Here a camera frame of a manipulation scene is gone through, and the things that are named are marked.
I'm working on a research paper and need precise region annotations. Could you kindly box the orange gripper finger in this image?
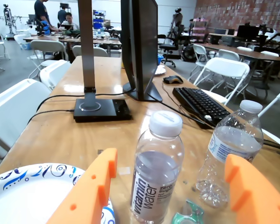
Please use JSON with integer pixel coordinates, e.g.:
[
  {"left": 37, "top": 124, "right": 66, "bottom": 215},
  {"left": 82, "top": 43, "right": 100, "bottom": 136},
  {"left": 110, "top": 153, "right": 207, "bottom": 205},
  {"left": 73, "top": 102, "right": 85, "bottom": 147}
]
[
  {"left": 224, "top": 154, "right": 280, "bottom": 224},
  {"left": 46, "top": 147, "right": 119, "bottom": 224}
]

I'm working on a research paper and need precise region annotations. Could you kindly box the clear drinking water bottle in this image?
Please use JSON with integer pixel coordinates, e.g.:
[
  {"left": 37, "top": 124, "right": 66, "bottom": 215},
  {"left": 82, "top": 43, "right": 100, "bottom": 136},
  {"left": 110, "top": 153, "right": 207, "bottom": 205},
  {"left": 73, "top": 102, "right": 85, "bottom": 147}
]
[{"left": 196, "top": 99, "right": 264, "bottom": 209}]

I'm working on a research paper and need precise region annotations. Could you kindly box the vitamin water bottle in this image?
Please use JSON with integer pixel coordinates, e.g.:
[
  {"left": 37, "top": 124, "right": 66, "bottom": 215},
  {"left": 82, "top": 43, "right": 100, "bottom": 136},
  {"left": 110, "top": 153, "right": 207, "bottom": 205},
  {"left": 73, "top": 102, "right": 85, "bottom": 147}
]
[{"left": 130, "top": 111, "right": 185, "bottom": 224}]

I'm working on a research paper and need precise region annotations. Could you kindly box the blue floral paper plate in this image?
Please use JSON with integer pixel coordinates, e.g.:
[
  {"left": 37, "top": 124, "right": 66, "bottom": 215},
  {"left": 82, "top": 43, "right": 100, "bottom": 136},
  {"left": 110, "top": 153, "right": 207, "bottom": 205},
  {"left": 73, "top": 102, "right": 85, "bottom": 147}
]
[{"left": 0, "top": 162, "right": 116, "bottom": 224}]

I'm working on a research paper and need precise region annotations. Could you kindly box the white paper plate stack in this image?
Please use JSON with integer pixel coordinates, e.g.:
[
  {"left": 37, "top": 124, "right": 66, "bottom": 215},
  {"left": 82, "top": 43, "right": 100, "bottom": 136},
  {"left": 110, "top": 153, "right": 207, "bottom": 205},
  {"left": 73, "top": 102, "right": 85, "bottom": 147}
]
[{"left": 154, "top": 65, "right": 166, "bottom": 77}]

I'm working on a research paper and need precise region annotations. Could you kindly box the green tape dispenser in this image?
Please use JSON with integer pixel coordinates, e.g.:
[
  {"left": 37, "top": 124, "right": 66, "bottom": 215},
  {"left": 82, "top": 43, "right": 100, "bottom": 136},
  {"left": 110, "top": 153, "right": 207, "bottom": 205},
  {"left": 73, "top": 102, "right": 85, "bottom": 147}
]
[{"left": 172, "top": 198, "right": 205, "bottom": 224}]

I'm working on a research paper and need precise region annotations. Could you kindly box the black base grey stand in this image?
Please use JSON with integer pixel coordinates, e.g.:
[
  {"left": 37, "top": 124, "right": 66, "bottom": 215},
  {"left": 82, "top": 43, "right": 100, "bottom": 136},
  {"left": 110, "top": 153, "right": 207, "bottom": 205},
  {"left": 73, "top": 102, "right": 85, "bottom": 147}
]
[{"left": 74, "top": 0, "right": 133, "bottom": 123}]

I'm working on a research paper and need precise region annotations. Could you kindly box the black keyboard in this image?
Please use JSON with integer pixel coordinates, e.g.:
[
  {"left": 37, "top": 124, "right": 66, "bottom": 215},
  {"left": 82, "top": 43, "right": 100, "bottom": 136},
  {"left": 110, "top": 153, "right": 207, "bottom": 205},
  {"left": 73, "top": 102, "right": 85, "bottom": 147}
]
[{"left": 172, "top": 86, "right": 231, "bottom": 130}]

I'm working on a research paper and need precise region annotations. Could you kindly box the black orange mouse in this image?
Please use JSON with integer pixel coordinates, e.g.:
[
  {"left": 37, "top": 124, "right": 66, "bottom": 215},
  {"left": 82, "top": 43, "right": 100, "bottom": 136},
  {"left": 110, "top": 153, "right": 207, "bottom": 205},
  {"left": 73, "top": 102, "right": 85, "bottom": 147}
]
[{"left": 163, "top": 75, "right": 184, "bottom": 84}]

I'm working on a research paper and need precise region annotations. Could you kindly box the brown folding table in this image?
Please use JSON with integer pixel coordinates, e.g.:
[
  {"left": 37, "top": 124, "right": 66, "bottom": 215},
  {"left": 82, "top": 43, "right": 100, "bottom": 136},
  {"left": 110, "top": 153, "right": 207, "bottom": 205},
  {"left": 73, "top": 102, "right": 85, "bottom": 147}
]
[
  {"left": 193, "top": 43, "right": 280, "bottom": 65},
  {"left": 23, "top": 35, "right": 122, "bottom": 47}
]

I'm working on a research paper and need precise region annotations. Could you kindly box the black computer monitor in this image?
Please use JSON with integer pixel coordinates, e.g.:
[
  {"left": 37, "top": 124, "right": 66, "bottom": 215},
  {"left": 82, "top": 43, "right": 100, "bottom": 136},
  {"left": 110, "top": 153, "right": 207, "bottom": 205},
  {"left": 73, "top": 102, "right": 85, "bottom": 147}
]
[{"left": 120, "top": 0, "right": 163, "bottom": 102}]

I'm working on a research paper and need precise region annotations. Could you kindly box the black floor fan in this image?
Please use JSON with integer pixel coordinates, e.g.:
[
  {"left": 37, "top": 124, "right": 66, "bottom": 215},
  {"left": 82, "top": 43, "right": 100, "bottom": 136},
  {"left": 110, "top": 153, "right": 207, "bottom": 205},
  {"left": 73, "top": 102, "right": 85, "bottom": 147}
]
[{"left": 182, "top": 44, "right": 197, "bottom": 63}]

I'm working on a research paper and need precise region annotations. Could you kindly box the black office chair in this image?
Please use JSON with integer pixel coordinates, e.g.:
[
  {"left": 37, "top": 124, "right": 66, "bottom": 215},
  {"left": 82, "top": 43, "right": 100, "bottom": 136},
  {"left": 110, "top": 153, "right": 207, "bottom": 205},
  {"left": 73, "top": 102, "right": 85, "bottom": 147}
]
[{"left": 158, "top": 25, "right": 185, "bottom": 68}]

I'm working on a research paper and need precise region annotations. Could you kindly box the seated person white shirt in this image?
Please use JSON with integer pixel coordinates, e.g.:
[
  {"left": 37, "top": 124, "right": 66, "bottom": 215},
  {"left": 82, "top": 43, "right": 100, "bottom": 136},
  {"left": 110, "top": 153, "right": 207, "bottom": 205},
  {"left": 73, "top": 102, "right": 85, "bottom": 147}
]
[{"left": 60, "top": 13, "right": 80, "bottom": 31}]

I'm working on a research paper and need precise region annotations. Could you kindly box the standing person black shirt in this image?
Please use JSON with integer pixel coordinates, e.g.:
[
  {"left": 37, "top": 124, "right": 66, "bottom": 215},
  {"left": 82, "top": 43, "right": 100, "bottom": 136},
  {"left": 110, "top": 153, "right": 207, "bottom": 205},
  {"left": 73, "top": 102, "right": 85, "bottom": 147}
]
[{"left": 34, "top": 0, "right": 54, "bottom": 33}]

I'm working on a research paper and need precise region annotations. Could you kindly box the black cable with plug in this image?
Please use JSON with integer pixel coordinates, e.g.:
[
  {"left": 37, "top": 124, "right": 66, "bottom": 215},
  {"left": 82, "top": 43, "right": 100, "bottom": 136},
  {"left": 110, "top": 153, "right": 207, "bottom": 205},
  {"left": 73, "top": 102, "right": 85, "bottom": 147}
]
[{"left": 27, "top": 108, "right": 76, "bottom": 125}]

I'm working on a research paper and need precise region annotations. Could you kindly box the thin black cable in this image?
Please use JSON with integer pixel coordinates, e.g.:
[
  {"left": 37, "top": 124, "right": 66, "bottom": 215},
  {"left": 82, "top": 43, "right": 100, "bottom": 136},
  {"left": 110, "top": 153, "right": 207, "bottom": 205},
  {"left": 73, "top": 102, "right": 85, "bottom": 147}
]
[{"left": 36, "top": 91, "right": 131, "bottom": 114}]

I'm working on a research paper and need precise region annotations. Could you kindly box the thick black cable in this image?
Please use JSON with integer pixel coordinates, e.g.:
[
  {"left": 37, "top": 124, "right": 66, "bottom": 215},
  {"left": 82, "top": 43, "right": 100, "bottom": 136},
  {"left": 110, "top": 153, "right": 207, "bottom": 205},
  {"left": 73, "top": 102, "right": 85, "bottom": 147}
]
[{"left": 151, "top": 93, "right": 280, "bottom": 150}]

